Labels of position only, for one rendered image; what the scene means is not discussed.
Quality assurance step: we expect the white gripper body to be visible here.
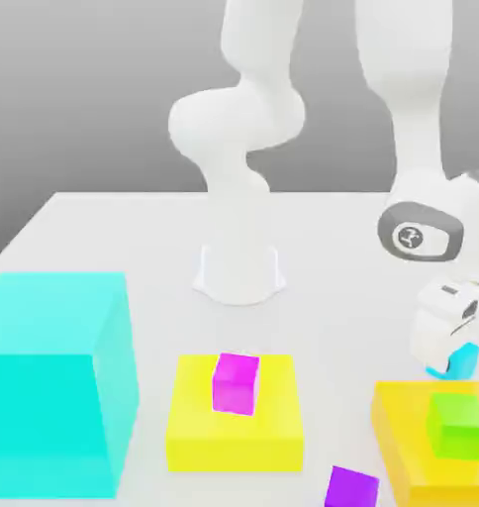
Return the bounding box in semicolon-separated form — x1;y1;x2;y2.
408;303;474;372

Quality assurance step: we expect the small blue cube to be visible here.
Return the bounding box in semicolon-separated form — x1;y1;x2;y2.
425;342;479;381

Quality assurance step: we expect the small green cube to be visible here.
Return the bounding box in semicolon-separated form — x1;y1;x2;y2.
425;391;479;461

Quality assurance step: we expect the small purple cube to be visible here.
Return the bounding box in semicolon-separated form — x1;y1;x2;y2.
323;464;381;507

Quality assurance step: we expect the small magenta cube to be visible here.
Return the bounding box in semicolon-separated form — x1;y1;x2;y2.
212;352;261;417

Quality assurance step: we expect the large orange box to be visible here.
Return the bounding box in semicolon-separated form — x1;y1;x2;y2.
370;379;479;507

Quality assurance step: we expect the large yellow box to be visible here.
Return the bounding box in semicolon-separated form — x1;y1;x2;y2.
164;353;305;473

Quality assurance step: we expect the large cyan box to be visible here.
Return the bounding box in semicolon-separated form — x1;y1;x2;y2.
0;271;141;500

